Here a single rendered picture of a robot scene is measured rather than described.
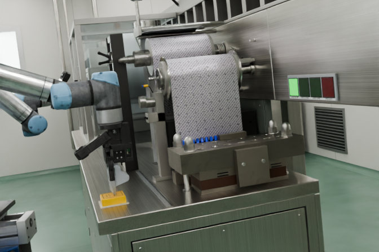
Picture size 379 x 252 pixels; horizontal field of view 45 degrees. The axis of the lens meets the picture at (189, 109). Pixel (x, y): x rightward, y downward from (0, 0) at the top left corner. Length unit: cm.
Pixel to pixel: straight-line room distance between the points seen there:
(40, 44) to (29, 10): 50
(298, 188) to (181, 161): 36
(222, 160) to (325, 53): 42
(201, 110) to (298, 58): 38
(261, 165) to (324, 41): 41
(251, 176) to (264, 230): 16
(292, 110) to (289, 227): 55
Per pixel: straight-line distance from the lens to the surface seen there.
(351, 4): 116
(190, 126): 153
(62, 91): 132
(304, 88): 134
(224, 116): 156
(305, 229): 146
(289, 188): 140
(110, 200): 138
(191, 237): 133
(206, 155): 135
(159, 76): 153
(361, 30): 113
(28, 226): 192
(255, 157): 138
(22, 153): 711
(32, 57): 705
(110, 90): 134
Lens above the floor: 126
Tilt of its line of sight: 5 degrees down
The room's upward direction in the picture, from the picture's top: 6 degrees counter-clockwise
